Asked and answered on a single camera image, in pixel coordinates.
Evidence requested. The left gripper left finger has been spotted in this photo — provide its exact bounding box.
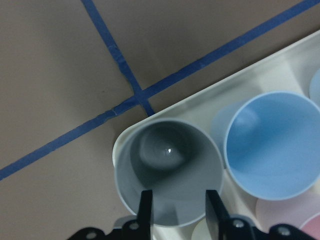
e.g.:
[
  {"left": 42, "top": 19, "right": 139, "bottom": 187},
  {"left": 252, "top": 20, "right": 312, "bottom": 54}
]
[{"left": 69, "top": 190, "right": 153, "bottom": 240}]

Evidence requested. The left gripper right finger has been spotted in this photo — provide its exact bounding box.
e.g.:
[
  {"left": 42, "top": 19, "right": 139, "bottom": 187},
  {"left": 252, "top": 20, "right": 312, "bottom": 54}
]
[{"left": 205, "top": 190, "right": 313, "bottom": 240}]

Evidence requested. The grey plastic cup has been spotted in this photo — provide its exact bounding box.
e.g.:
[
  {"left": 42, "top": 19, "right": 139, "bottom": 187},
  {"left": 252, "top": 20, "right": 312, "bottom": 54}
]
[{"left": 115, "top": 118, "right": 224, "bottom": 227}]

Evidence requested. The pale green plastic cup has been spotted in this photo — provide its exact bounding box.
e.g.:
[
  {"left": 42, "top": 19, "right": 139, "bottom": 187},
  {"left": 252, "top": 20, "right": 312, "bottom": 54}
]
[{"left": 191, "top": 218, "right": 210, "bottom": 240}]

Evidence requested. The pink plastic cup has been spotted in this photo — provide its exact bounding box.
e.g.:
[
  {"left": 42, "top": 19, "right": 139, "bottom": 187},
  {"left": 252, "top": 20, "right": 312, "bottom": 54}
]
[{"left": 255, "top": 192, "right": 320, "bottom": 240}]

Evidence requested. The blue cup back left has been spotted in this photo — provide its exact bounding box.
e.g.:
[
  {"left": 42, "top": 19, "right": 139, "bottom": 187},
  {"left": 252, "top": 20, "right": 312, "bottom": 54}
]
[{"left": 210, "top": 91, "right": 320, "bottom": 201}]

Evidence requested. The blue cup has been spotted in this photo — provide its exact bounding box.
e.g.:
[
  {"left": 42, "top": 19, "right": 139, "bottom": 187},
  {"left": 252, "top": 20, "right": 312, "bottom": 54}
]
[
  {"left": 210, "top": 91, "right": 320, "bottom": 201},
  {"left": 309, "top": 69, "right": 320, "bottom": 106}
]

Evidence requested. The blue cup back right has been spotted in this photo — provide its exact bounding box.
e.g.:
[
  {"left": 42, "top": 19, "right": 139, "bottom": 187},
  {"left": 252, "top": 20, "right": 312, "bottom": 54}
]
[{"left": 309, "top": 69, "right": 320, "bottom": 106}]

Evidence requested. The beige serving tray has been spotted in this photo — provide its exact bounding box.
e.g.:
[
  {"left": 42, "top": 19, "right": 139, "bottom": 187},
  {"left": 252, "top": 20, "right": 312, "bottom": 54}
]
[{"left": 112, "top": 32, "right": 320, "bottom": 240}]

